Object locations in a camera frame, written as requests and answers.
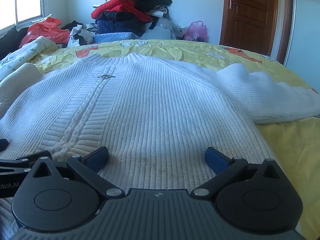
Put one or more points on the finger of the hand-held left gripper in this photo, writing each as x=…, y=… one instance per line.
x=27, y=158
x=3, y=145

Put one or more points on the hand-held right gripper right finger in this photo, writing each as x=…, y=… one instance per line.
x=216, y=160

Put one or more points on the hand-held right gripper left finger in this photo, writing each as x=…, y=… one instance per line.
x=97, y=158

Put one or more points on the white knitted sweater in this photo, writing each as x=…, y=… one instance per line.
x=150, y=105

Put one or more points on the yellow printed bedsheet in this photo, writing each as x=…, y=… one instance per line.
x=287, y=142

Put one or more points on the metal brooch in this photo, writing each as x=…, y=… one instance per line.
x=106, y=76

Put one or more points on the white printed quilt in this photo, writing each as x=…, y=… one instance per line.
x=25, y=52

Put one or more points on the dark cloth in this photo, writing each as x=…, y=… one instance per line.
x=10, y=42

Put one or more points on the light blue knitted sweater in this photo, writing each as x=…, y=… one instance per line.
x=112, y=37

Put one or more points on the orange plastic bag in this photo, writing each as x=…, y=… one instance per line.
x=45, y=30

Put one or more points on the white crumpled plastic bag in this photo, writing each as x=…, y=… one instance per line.
x=75, y=33

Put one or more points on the pink plastic bag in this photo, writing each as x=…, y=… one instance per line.
x=197, y=31

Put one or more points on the navy garment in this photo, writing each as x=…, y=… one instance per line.
x=112, y=26

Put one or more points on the grey plastic bag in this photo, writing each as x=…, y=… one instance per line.
x=170, y=26

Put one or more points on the brown wooden door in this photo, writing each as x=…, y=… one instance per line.
x=250, y=17

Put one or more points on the window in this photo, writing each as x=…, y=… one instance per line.
x=25, y=0

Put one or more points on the red jacket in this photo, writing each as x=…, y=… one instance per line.
x=120, y=3

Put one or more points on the brown wooden door frame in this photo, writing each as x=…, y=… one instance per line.
x=285, y=30

